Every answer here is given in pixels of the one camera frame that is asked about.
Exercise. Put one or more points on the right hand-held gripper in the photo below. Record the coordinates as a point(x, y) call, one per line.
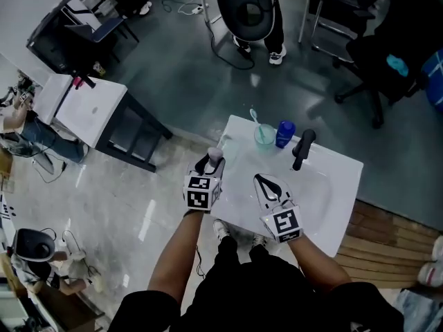
point(282, 221)

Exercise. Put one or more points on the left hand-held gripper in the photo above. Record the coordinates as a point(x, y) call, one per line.
point(199, 194)

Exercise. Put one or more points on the pale bar of soap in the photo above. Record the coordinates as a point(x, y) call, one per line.
point(216, 153)

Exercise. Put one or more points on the clear soap dish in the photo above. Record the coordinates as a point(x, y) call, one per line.
point(231, 149)

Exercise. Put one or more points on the person's right forearm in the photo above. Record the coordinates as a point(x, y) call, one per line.
point(316, 263)

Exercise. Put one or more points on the person's left forearm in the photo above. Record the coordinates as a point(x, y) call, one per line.
point(174, 254)

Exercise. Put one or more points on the green translucent cup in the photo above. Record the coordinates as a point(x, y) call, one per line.
point(264, 144)

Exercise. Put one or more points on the white washbasin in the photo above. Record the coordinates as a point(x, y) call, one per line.
point(322, 199)
point(86, 112)

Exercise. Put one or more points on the blue bottle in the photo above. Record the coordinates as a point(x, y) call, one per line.
point(284, 135)

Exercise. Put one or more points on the person's right shoe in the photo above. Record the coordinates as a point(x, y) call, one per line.
point(259, 240)

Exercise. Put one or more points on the person's shoe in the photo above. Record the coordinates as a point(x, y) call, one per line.
point(221, 228)
point(259, 240)

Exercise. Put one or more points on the person's left shoe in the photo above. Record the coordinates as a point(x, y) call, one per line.
point(221, 228)

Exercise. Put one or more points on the green toothbrush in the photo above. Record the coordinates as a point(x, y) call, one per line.
point(257, 118)

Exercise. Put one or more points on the person's black clothing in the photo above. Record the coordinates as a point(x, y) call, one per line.
point(249, 296)

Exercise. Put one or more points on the wooden slat floor mat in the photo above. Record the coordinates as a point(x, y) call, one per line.
point(384, 247)

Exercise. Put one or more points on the white power strip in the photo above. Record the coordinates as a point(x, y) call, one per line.
point(194, 10)

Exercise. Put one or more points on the pink bottle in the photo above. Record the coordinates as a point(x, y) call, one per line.
point(77, 83)

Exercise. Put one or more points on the blue seat chair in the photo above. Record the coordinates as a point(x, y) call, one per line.
point(104, 29)

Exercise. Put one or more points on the cyan cloth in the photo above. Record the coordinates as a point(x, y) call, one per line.
point(397, 64)

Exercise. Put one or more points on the black office chair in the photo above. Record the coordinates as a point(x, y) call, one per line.
point(391, 36)

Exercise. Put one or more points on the blue round container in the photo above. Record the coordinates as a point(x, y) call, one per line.
point(434, 81)

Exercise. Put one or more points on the black cabinet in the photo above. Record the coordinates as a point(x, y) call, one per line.
point(52, 47)

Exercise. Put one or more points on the black metal frame chair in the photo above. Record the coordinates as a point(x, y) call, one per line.
point(332, 16)

